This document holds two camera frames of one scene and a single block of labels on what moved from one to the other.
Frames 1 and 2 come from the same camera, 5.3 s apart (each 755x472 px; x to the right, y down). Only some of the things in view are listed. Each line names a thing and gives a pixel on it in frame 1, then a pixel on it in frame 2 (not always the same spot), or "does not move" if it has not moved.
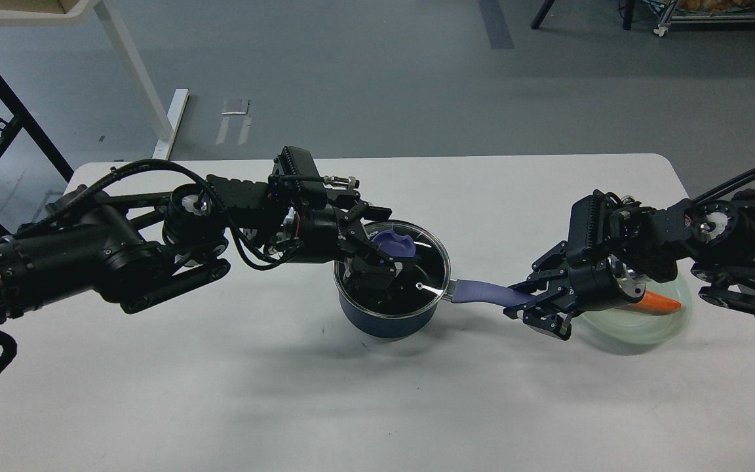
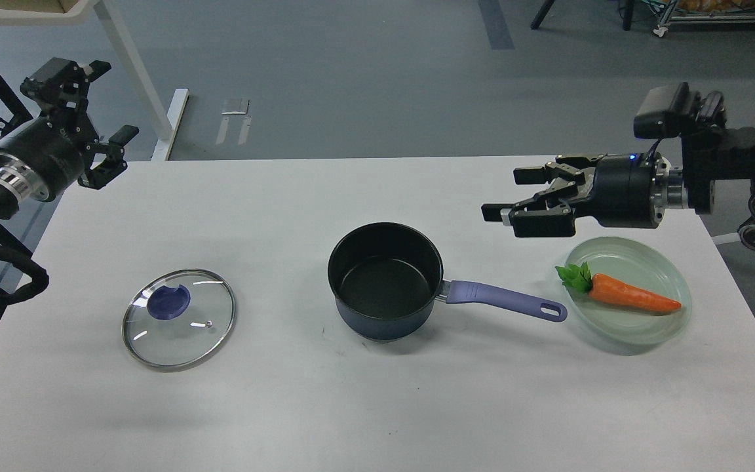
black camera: x=603 y=225 to x=673 y=111
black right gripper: x=602 y=286 to x=628 y=191
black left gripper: x=328 y=235 to x=44 y=156
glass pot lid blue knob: x=394 y=244 to x=178 y=319
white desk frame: x=14 y=12 does not move
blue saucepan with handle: x=413 y=301 does not move
